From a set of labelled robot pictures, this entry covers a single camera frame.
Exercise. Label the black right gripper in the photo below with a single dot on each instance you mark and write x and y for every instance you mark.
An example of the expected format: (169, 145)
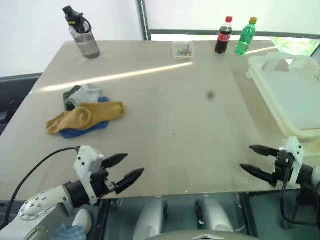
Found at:
(282, 165)

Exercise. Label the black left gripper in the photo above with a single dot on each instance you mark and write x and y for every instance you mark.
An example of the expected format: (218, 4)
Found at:
(100, 180)

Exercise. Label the mustard yellow sock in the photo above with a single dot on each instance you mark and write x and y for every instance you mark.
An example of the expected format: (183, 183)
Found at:
(85, 116)

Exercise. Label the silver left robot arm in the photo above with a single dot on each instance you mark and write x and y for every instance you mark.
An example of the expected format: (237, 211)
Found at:
(37, 207)

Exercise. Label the white plastic basket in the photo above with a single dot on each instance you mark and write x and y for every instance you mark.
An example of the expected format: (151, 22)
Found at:
(290, 92)

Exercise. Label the small clear plastic container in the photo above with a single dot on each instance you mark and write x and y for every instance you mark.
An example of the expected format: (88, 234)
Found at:
(183, 51)

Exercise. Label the silver left robot leg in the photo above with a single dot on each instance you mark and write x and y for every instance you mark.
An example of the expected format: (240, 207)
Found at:
(150, 220)

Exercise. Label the silver robot leg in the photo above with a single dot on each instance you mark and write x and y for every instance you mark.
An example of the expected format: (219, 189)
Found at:
(213, 217)
(150, 220)

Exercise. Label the blue sock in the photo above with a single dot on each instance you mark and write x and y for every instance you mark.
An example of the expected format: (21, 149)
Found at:
(72, 133)

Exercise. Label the white shoe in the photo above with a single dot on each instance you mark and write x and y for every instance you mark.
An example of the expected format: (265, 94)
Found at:
(82, 220)

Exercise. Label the silver right robot leg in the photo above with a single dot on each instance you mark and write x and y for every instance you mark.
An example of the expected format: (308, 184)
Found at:
(213, 217)

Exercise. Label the light grey sock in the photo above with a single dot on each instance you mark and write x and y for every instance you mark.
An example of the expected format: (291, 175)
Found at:
(87, 93)

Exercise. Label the blue jeans leg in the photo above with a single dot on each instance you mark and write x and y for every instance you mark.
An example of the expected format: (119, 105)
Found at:
(67, 233)

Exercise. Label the dark green sock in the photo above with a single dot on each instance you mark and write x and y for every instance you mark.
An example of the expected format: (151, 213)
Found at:
(67, 98)

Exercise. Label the grey robot torso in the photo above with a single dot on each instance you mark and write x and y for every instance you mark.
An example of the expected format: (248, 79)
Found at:
(205, 236)

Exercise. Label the green soda bottle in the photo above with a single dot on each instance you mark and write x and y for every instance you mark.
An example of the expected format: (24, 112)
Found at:
(245, 37)

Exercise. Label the dark furniture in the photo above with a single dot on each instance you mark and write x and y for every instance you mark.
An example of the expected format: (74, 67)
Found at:
(15, 100)

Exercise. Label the cola bottle with red cap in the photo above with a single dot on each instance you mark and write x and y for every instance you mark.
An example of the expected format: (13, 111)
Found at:
(223, 37)

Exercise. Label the grey black-lidded water bottle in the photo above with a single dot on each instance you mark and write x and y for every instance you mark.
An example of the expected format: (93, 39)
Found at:
(87, 42)

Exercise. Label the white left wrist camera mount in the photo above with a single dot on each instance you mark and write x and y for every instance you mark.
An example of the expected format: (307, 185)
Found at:
(86, 160)

